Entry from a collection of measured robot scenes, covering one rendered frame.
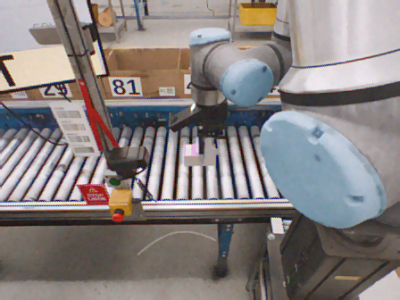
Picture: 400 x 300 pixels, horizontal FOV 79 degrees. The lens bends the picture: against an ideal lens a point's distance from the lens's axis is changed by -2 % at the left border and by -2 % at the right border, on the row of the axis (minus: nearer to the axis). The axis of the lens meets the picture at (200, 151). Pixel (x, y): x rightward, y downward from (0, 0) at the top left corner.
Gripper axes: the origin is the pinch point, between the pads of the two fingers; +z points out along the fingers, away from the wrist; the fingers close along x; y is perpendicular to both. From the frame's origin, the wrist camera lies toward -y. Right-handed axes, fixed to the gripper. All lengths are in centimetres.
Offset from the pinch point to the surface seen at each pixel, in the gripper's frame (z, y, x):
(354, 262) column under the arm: -0.3, 33.0, -35.1
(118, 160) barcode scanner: -3.3, -23.9, -6.0
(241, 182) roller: 29.8, 18.4, 12.2
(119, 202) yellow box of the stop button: 17.4, -28.4, -6.1
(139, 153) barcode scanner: -3.8, -17.9, -3.7
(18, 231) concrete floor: 105, -128, 31
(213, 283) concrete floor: 105, 8, -4
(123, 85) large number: 7, -39, 59
